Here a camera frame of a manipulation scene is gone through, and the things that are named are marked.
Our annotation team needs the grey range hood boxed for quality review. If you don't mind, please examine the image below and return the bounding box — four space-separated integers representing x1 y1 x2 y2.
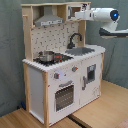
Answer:
35 6 64 27

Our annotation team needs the grey toy sink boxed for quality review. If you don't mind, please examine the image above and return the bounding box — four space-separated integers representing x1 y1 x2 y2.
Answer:
66 47 94 56

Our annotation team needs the white oven door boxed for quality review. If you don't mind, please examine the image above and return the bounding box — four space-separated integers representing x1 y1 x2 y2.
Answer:
49 79 79 118

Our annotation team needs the red left stove knob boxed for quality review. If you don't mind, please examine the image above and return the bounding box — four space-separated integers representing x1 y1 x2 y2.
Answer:
54 73 60 79

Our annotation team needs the wooden toy kitchen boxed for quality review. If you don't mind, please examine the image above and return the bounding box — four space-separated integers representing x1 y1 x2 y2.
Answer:
22 2 105 128

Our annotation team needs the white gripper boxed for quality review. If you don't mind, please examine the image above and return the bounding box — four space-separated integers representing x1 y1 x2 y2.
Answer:
75 10 92 20

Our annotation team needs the black toy stovetop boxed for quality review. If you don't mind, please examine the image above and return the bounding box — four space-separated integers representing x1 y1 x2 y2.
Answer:
35 53 71 67

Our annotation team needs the black toy faucet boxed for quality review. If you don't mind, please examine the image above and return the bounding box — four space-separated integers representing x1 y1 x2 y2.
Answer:
67 33 82 49

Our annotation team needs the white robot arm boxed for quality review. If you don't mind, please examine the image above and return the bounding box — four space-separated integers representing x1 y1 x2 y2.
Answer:
75 8 128 39

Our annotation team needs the red right stove knob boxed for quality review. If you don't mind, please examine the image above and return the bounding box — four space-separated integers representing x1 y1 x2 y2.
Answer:
72 66 78 72

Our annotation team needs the white toy microwave door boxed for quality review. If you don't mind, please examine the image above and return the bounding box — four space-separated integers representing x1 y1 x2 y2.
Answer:
67 5 81 20

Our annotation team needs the white cabinet door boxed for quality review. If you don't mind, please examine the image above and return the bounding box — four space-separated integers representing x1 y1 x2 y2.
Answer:
80 56 102 106

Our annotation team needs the red stove knob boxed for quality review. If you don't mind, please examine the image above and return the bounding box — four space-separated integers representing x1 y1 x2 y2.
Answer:
54 73 60 79
72 66 78 72

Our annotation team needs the small metal pot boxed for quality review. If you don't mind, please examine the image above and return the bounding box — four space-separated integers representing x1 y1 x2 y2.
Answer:
39 51 54 62

